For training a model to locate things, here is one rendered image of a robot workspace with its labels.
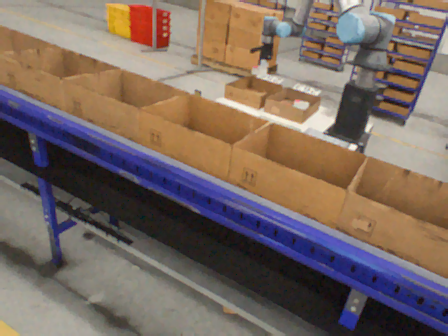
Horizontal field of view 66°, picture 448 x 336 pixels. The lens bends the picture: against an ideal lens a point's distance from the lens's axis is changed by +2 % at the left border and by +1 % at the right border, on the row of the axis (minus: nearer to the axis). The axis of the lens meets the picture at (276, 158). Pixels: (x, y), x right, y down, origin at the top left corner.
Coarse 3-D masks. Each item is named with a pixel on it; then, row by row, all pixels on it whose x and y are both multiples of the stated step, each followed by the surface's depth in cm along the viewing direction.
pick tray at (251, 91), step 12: (228, 84) 234; (240, 84) 251; (252, 84) 265; (264, 84) 260; (276, 84) 256; (228, 96) 233; (240, 96) 229; (252, 96) 225; (264, 96) 228; (252, 108) 228
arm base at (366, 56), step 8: (360, 48) 192; (368, 48) 187; (376, 48) 186; (360, 56) 190; (368, 56) 188; (376, 56) 187; (384, 56) 189; (360, 64) 190; (368, 64) 188; (376, 64) 188; (384, 64) 190
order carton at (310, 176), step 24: (240, 144) 113; (264, 144) 133; (288, 144) 132; (312, 144) 128; (240, 168) 110; (264, 168) 106; (288, 168) 102; (312, 168) 132; (336, 168) 127; (360, 168) 110; (264, 192) 109; (288, 192) 105; (312, 192) 101; (336, 192) 98; (312, 216) 105; (336, 216) 101
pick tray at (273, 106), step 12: (276, 96) 238; (288, 96) 255; (300, 96) 251; (312, 96) 248; (264, 108) 224; (276, 108) 221; (288, 108) 217; (300, 108) 214; (312, 108) 229; (300, 120) 217
